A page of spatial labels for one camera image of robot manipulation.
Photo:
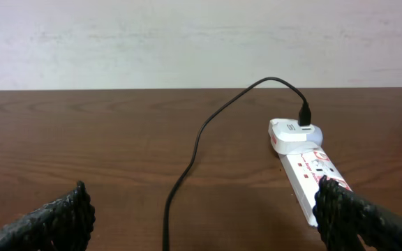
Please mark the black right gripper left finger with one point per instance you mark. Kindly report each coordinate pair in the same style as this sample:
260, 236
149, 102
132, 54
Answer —
63, 224

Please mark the white power strip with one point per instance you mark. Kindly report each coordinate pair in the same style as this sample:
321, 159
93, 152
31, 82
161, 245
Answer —
304, 171

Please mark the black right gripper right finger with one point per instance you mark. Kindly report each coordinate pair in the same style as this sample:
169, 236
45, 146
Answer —
347, 221

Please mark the white USB charger plug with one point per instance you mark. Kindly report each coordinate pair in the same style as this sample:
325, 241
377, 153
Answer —
288, 137

